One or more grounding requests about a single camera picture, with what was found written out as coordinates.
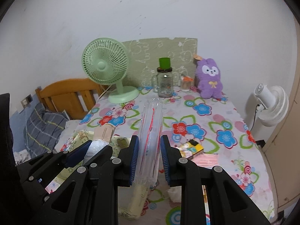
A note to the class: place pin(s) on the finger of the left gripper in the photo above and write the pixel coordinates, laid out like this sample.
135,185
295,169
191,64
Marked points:
89,185
44,168

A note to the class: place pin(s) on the floral tablecloth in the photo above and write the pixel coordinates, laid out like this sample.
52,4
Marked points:
214,123

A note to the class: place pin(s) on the glass jar green lid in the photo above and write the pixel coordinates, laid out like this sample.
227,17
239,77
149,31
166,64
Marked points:
162,82

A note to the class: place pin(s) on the clear plastic bag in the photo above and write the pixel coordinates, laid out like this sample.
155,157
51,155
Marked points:
149,136

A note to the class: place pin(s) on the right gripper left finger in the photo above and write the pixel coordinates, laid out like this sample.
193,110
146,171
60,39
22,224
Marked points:
123,168

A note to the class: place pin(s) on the white crumpled cloth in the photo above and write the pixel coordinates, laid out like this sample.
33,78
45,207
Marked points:
21,156

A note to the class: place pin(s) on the yellow cartoon tissue pack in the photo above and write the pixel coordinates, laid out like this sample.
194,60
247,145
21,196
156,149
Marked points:
190,149

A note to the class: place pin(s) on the wall power outlet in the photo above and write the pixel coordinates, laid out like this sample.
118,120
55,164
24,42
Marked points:
26,102

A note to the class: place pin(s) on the purple plush bunny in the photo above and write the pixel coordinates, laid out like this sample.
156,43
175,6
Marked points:
208,78

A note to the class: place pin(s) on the cotton swab jar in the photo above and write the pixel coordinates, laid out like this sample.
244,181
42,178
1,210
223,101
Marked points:
186,83

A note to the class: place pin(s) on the pink paper packet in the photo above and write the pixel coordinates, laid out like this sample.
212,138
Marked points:
206,160

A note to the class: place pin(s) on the green patterned backboard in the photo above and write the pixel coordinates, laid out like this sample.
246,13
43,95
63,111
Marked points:
144,55

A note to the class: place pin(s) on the yellow patterned fabric box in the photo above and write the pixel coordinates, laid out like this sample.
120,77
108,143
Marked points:
131,200

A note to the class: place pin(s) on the grey plaid pillow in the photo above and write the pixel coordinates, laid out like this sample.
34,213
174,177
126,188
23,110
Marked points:
43,129

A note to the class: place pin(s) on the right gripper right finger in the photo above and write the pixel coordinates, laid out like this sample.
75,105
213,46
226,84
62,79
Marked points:
207,194

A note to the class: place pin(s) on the green desk fan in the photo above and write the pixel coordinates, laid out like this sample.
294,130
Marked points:
105,61

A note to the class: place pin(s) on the white standing fan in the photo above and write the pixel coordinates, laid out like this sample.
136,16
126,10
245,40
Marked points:
273,105

